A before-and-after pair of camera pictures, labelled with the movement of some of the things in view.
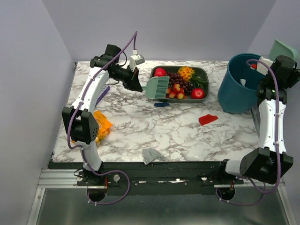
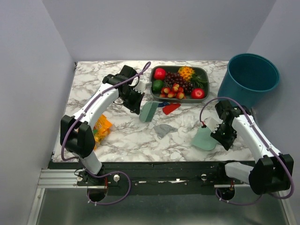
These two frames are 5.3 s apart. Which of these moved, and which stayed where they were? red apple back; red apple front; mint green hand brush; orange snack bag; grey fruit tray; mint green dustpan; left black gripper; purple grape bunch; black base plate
Moved: left black gripper; mint green dustpan; mint green hand brush
Stayed: red apple back; grey fruit tray; black base plate; red apple front; purple grape bunch; orange snack bag
